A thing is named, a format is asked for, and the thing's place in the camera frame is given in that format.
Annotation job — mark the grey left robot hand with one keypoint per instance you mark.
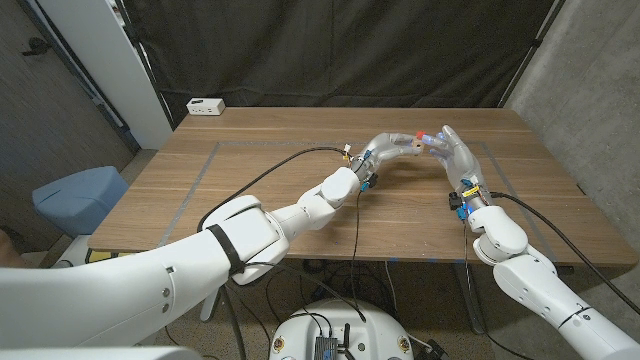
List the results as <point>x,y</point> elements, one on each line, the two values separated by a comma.
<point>382,149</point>

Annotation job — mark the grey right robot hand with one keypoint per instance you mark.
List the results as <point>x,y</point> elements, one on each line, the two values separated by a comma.
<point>457,160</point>

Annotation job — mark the red-headed wooden screw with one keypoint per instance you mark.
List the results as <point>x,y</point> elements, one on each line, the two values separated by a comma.
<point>420,135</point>

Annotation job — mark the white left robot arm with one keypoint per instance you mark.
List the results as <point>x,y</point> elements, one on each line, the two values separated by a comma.
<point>150,295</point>

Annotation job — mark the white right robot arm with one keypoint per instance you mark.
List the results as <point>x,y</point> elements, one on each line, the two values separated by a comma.
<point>540,280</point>

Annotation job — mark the black backdrop curtain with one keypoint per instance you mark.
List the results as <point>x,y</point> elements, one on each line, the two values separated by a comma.
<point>325,50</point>

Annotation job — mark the black backdrop stand pole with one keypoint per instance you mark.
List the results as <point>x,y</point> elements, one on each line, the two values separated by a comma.
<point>534,50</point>
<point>147,67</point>

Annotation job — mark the grey table leg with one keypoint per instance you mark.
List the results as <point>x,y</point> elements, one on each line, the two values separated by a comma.
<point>472,305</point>

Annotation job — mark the black table control panel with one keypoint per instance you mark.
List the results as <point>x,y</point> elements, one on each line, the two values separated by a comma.
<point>565,270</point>

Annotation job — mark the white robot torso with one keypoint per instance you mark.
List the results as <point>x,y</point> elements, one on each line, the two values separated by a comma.
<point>370,325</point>

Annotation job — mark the white power strip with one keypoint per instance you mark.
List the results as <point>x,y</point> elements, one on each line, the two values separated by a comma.
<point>205,106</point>

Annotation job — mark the black antenna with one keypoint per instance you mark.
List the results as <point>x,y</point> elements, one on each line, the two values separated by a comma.
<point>346,337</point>

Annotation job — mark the grey finned electronics box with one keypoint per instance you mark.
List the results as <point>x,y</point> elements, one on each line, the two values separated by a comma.
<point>325,347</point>

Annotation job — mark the white table leg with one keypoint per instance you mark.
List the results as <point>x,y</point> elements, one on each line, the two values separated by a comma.
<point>209,307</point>

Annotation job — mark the yellow black floor sign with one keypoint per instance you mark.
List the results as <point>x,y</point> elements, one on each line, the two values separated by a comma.
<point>105,256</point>

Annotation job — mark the blue padded stool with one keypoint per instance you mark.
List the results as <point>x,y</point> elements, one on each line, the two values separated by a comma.
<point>80,200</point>

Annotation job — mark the grey sneaker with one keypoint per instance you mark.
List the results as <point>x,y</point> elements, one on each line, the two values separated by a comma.
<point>61,263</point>

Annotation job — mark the person's bare leg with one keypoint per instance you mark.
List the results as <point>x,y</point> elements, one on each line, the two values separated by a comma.
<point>10,255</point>

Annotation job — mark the black door frame strip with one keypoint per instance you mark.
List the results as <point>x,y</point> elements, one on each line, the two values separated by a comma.
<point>80,75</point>

